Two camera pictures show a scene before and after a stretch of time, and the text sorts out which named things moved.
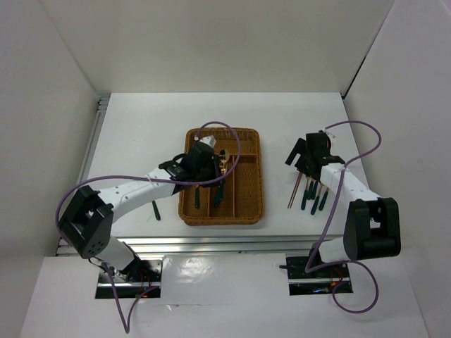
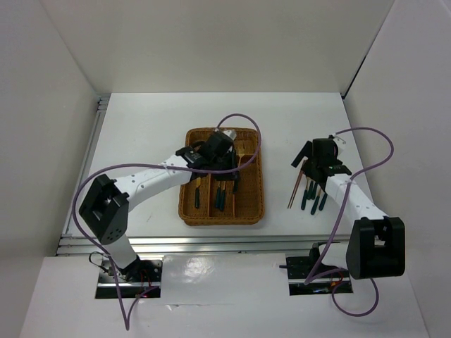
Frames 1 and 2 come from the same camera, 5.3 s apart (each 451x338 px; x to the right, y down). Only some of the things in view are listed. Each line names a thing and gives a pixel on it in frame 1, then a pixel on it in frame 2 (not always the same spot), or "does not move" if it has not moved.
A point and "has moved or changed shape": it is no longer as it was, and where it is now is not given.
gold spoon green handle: x=224 y=156 has moved or changed shape
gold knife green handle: x=197 y=196 does not move
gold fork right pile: x=317 y=201 does not move
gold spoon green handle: x=219 y=196 does not move
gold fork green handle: x=156 y=210 -> x=240 y=151
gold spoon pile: x=305 y=194 does not move
